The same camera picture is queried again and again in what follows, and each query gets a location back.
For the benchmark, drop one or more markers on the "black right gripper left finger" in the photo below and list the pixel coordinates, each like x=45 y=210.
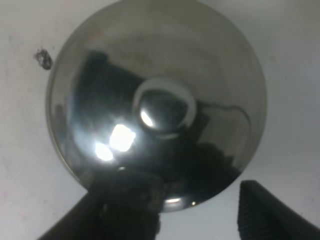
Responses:
x=127 y=207

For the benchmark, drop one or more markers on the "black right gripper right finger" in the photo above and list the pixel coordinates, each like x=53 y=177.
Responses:
x=261 y=216

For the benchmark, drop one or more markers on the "stainless steel teapot saucer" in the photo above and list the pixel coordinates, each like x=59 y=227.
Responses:
x=165 y=95

